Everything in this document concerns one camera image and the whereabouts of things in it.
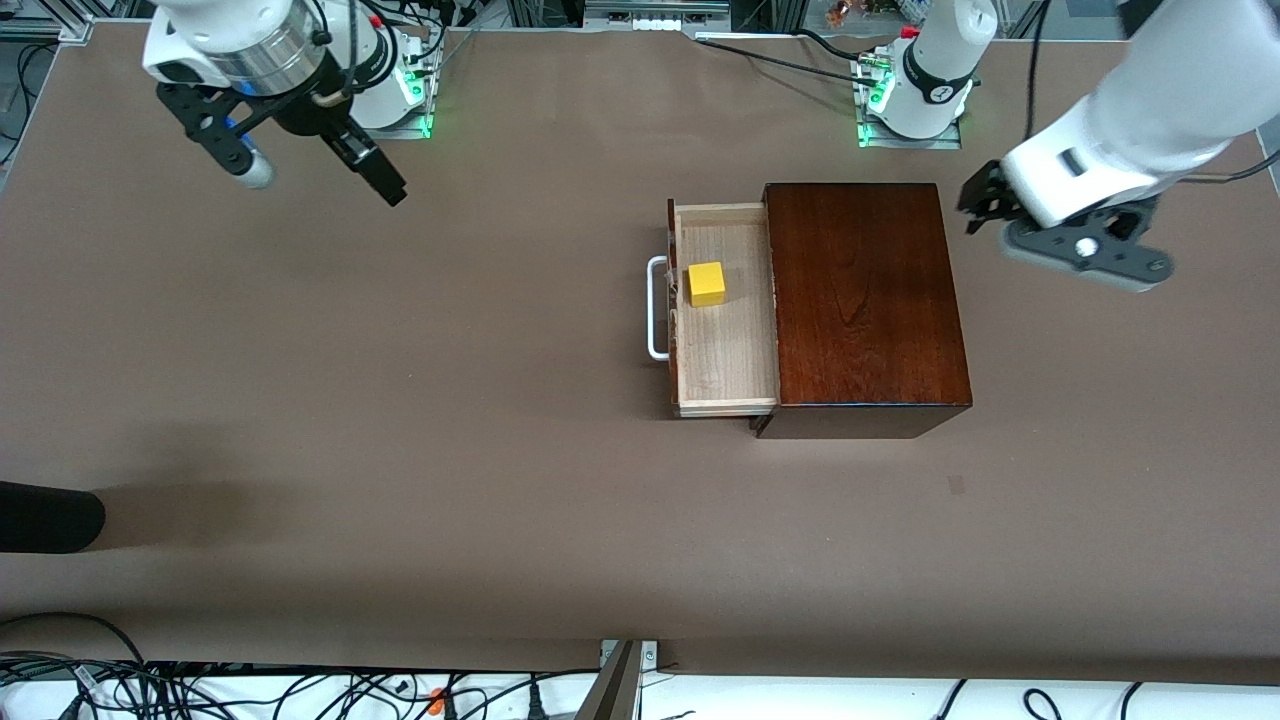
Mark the yellow cube block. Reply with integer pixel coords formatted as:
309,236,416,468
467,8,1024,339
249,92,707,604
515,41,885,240
687,262,728,309

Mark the wooden drawer with white handle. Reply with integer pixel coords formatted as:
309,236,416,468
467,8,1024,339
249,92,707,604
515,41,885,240
647,198,781,419

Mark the dark wooden cabinet box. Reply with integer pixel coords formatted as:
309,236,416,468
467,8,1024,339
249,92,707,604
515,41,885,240
752,182,974,440

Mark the large table cover sheet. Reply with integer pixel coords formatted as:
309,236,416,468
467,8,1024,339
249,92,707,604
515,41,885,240
0,22,1280,686

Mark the black rounded object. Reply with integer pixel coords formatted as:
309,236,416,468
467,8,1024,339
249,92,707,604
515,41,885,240
0,481,107,554

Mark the grey metal strut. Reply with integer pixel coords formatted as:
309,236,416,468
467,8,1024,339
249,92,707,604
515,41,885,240
575,640,643,720

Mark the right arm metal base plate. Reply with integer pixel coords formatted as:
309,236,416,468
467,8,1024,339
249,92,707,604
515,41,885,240
328,40,434,140

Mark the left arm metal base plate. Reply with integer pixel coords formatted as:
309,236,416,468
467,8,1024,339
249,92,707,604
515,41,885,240
855,55,963,150

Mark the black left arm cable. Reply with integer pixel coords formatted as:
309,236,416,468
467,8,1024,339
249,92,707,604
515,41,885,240
1022,0,1280,189

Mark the black cable on table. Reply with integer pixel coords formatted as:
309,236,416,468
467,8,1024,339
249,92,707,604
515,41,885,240
693,38,886,89

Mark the aluminium frame profile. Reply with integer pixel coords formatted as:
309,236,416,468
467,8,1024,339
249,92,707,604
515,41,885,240
0,15,96,46

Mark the grey metal rail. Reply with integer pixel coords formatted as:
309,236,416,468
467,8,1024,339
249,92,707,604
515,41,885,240
583,0,731,31

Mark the black arched cable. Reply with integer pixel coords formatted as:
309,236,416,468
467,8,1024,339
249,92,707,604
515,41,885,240
0,612,149,669

